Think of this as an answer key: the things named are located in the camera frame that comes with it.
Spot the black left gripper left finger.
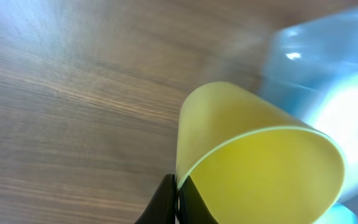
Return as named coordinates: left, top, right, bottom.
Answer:
left=135, top=174, right=176, bottom=224

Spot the clear plastic storage bin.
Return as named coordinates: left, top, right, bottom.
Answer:
left=258, top=6, right=358, bottom=221

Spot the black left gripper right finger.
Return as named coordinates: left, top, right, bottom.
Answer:
left=178, top=177, right=218, bottom=224

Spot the yellow cup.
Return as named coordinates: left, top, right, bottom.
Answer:
left=176, top=82, right=346, bottom=223

